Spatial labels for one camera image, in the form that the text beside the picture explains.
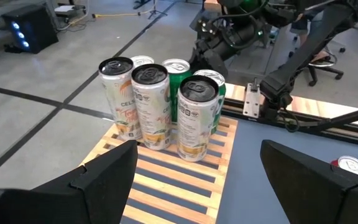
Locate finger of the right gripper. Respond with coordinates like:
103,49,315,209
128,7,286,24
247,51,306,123
203,50,230,78
188,46,205,75

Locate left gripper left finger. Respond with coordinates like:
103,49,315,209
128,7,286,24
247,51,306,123
0,139,139,224

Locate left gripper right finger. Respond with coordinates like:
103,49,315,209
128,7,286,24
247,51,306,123
259,139,358,224

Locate green Sprite can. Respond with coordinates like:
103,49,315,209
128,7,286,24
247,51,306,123
162,58,193,124
193,68,227,135

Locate slim can white blue lid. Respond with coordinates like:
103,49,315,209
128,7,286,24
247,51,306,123
130,55,155,68

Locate white Celsius can yellow band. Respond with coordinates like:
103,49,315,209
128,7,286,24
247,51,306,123
176,75,220,162
98,56,142,141
131,63,172,151

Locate wooden slatted shelf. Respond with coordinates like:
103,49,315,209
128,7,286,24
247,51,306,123
78,113,239,224

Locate red cola can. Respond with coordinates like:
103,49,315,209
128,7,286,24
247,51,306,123
330,155,358,178

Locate black tripod stand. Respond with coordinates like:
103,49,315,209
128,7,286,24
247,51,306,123
132,0,169,20

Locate person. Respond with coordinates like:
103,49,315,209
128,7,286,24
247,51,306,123
289,9,335,63

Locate black office chair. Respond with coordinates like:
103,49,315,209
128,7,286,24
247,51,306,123
287,43,345,88

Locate black computer tower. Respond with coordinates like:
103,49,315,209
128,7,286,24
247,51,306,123
1,3,60,54

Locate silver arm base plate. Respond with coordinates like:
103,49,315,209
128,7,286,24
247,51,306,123
242,77,263,119

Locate yellow extension cable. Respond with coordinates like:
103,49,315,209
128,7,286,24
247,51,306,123
91,11,151,19

